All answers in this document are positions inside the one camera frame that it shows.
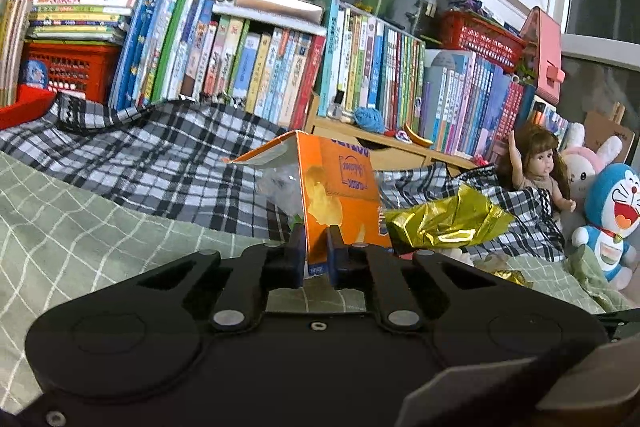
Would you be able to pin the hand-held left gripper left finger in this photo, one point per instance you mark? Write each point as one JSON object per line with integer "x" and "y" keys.
{"x": 298, "y": 257}

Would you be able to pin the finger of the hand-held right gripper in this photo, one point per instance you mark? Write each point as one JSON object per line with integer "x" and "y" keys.
{"x": 625, "y": 324}

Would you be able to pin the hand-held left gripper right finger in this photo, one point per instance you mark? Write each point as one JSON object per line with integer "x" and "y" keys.
{"x": 333, "y": 258}

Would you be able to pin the orange chip box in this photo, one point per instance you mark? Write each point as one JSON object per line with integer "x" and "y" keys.
{"x": 345, "y": 187}

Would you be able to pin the gold foil bag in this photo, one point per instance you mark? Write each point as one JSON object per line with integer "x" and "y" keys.
{"x": 440, "y": 224}

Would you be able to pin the long row of upright books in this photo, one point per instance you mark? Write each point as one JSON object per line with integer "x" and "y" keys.
{"x": 400, "y": 72}

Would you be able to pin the row of tall picture books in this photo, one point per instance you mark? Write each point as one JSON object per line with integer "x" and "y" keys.
{"x": 200, "y": 52}

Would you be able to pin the stack of flat colourful books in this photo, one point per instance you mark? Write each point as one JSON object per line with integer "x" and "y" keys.
{"x": 80, "y": 12}

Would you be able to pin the row of beige-spined books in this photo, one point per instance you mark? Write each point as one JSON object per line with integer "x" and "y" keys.
{"x": 12, "y": 47}

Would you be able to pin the clear plastic wrapper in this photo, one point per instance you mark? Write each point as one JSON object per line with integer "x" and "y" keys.
{"x": 280, "y": 187}

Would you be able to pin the wooden drawer shelf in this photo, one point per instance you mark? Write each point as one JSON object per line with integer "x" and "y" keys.
{"x": 380, "y": 147}

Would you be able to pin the blue cat plush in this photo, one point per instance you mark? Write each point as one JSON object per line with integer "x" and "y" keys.
{"x": 615, "y": 202}

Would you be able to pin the white crumpled tissue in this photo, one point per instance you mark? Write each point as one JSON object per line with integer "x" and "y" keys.
{"x": 457, "y": 255}

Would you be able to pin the small gold wrapper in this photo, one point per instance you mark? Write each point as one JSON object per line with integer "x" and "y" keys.
{"x": 510, "y": 278}

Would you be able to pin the blue yarn ball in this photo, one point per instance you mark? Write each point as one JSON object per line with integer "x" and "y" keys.
{"x": 369, "y": 119}

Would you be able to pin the yellow banana toy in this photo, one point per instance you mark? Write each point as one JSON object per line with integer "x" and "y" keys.
{"x": 417, "y": 138}

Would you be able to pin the small nail polish bottle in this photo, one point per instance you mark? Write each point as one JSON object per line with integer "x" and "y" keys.
{"x": 338, "y": 107}

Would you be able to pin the pink bunny plush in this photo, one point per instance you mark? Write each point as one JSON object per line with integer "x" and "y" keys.
{"x": 582, "y": 172}

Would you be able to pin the black white plaid blanket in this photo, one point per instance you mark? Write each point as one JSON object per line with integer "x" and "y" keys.
{"x": 150, "y": 157}

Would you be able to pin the brown-haired doll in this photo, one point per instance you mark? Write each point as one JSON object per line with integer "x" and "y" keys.
{"x": 537, "y": 162}

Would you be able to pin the cardboard box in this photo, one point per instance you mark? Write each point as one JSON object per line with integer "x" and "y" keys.
{"x": 600, "y": 132}

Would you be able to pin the green grid bedsheet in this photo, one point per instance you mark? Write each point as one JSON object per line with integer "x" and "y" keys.
{"x": 75, "y": 227}

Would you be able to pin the brown flat box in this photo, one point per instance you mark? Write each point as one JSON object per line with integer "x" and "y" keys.
{"x": 280, "y": 4}

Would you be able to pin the red plastic basket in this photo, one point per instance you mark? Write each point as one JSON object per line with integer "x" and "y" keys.
{"x": 475, "y": 37}

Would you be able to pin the pink toy box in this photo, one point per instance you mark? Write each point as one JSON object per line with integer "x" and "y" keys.
{"x": 542, "y": 52}

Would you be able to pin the red plastic crate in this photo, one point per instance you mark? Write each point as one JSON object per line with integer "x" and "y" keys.
{"x": 75, "y": 67}

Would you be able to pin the red plastic tray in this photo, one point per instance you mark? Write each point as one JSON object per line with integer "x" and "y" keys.
{"x": 25, "y": 107}

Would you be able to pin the blue round tin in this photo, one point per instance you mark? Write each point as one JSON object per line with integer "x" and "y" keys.
{"x": 32, "y": 74}

